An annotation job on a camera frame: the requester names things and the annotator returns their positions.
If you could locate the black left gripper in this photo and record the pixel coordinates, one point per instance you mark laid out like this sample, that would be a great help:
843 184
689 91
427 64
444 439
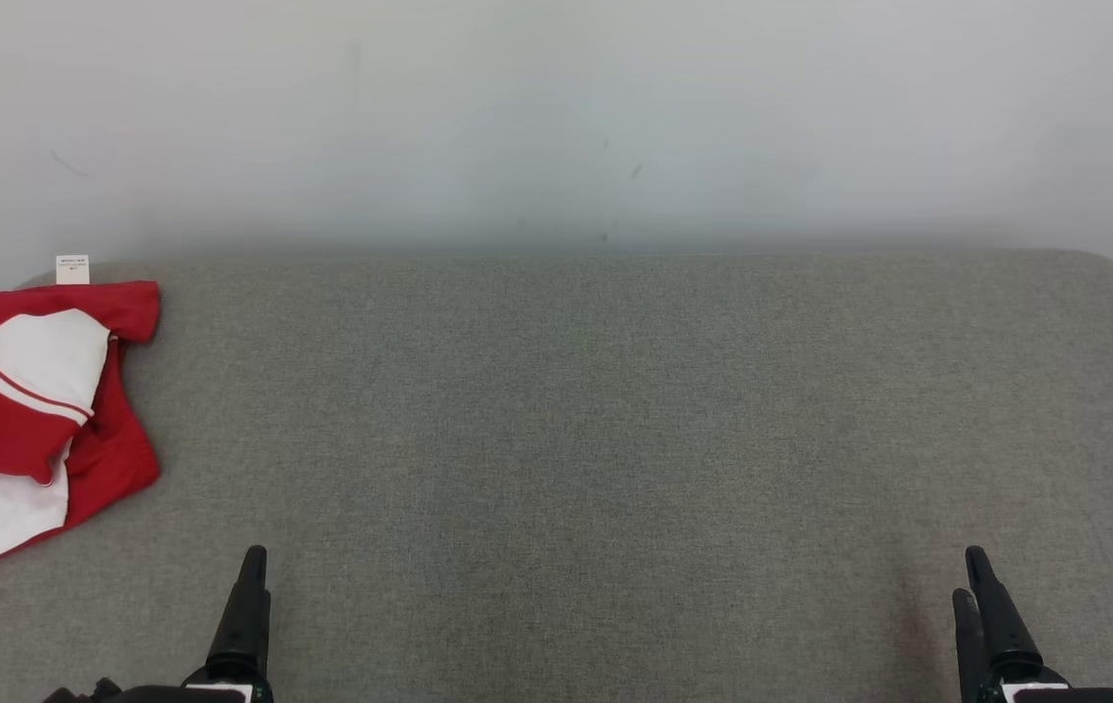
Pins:
234 691

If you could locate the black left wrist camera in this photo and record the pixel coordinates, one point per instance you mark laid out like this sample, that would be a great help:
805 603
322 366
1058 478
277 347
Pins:
78 695

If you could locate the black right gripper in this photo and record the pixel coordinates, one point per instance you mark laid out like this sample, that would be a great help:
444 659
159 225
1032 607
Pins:
1035 691

